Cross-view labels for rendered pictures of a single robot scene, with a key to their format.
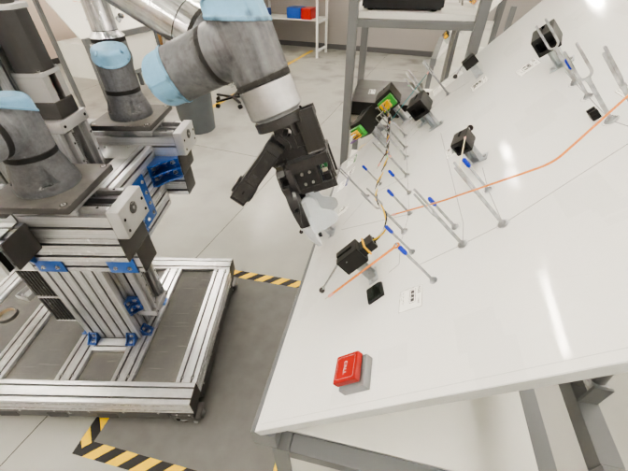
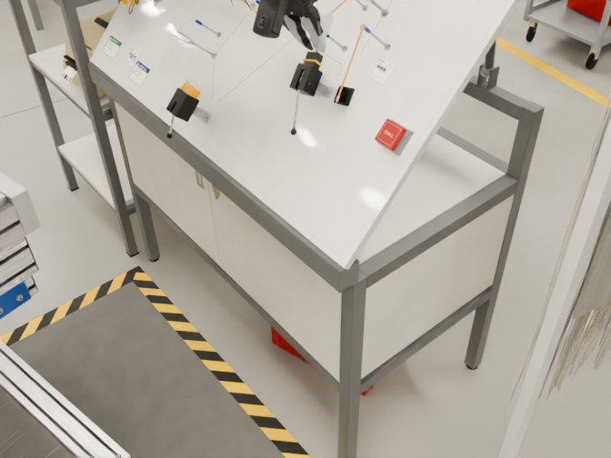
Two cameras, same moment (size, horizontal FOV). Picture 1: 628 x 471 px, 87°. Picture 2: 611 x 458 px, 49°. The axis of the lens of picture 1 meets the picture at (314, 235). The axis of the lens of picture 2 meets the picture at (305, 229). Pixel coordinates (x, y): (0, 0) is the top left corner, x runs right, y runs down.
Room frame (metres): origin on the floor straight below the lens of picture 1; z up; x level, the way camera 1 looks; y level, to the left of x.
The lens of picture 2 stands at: (-0.31, 0.93, 1.86)
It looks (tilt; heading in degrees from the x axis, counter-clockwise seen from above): 42 degrees down; 309
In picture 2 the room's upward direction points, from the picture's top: 1 degrees counter-clockwise
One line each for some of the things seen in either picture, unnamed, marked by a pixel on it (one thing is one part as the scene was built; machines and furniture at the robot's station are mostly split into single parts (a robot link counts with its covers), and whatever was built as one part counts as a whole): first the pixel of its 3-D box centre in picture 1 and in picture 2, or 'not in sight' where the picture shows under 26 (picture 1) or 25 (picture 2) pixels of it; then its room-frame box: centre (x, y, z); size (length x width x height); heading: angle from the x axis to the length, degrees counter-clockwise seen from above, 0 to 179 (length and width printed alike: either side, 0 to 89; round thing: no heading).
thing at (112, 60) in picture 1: (114, 65); not in sight; (1.25, 0.69, 1.33); 0.13 x 0.12 x 0.14; 25
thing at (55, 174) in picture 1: (38, 166); not in sight; (0.75, 0.70, 1.21); 0.15 x 0.15 x 0.10
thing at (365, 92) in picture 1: (387, 98); not in sight; (1.64, -0.36, 1.09); 0.35 x 0.33 x 0.07; 167
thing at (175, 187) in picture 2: not in sight; (165, 173); (1.09, -0.10, 0.60); 0.55 x 0.02 x 0.39; 167
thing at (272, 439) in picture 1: (320, 253); (198, 153); (0.82, -0.02, 0.83); 1.18 x 0.06 x 0.06; 167
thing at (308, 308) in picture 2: not in sight; (272, 269); (0.55, 0.02, 0.60); 0.55 x 0.03 x 0.39; 167
